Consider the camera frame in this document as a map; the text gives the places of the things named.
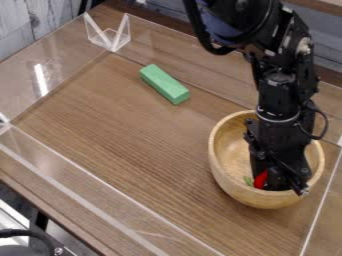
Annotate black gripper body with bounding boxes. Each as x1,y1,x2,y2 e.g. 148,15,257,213
243,115,313,177

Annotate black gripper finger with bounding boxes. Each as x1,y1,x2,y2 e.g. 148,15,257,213
265,166,310,196
250,149,267,178

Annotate red plush tomato toy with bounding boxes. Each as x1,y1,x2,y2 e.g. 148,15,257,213
243,171,267,190

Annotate wooden bowl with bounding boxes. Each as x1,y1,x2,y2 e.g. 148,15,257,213
207,109,326,210

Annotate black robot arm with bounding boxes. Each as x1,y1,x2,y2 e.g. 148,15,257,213
183,0,327,196

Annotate green rectangular block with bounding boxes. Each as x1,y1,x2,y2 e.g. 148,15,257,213
139,64,190,105

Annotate clear acrylic corner bracket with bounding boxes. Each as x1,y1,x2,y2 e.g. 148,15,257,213
83,13,131,52

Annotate black cable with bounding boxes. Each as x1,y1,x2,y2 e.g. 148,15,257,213
0,228,58,256

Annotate black table leg bracket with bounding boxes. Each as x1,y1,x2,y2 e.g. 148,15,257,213
28,209,76,256

